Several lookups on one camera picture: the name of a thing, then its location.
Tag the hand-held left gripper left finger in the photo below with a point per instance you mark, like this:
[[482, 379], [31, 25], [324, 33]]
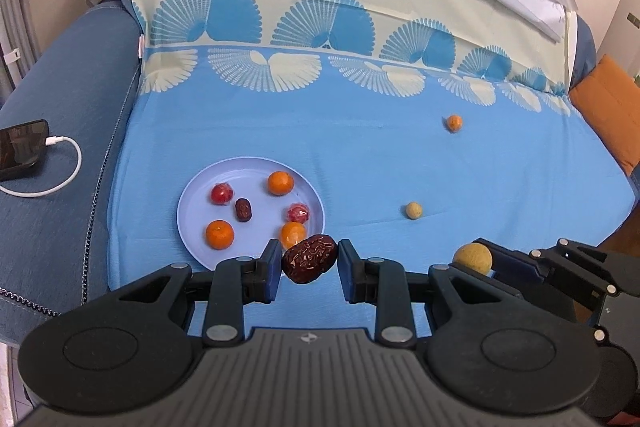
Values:
[[270, 272]]

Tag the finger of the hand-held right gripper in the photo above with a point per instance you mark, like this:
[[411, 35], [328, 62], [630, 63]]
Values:
[[507, 269]]

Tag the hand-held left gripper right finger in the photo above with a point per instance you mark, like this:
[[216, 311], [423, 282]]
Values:
[[347, 277]]

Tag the yellow longan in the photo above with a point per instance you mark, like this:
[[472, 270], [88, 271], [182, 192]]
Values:
[[472, 258], [414, 210]]

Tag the dark red date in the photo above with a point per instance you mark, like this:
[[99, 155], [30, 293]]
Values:
[[243, 210], [309, 258]]

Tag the small orange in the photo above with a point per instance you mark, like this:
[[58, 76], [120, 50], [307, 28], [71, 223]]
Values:
[[293, 232], [280, 183], [220, 234], [454, 123]]

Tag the red candy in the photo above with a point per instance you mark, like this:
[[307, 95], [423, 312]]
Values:
[[298, 213]]

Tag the lavender plastic plate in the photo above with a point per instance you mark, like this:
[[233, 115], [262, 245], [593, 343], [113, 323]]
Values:
[[250, 177]]

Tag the blue fan-patterned blanket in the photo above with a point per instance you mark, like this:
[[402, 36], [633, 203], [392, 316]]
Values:
[[350, 147]]

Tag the orange cushion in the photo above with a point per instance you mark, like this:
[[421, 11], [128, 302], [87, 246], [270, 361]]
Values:
[[607, 107]]

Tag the black smartphone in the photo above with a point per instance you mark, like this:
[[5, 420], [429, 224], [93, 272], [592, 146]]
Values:
[[22, 147]]

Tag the white wall outlet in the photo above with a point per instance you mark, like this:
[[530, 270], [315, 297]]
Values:
[[634, 19]]

